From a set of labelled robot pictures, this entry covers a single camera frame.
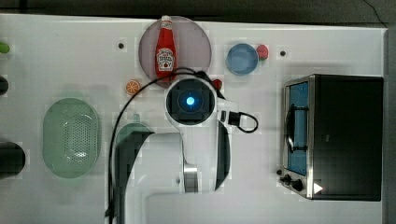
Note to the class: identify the blue cup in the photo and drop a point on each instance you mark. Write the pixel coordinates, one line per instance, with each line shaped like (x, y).
(242, 59)

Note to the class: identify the green perforated colander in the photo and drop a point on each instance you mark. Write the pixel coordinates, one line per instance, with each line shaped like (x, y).
(71, 133)

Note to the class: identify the red ketchup bottle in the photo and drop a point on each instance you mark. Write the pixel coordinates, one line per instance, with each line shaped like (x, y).
(165, 52)

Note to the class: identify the grey round plate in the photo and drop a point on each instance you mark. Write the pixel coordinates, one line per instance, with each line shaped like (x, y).
(192, 46)

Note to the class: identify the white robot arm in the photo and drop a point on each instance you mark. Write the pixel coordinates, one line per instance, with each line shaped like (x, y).
(195, 158)

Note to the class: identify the green toy vegetable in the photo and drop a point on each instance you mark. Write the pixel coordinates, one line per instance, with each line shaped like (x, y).
(4, 48)

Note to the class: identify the black cylinder cup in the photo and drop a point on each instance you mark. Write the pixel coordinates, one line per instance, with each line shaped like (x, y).
(3, 86)

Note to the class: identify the silver black toaster oven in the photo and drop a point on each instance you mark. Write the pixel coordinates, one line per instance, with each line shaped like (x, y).
(332, 137)

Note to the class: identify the small red toy strawberry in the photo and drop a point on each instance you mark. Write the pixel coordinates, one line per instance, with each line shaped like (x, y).
(217, 84)

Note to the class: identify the large red toy strawberry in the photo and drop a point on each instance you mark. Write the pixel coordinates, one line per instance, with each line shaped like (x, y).
(262, 52)

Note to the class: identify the black pot with green ladle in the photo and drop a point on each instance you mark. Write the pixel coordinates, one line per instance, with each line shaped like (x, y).
(12, 159)

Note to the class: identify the orange slice toy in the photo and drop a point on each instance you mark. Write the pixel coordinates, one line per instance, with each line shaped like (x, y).
(132, 87)

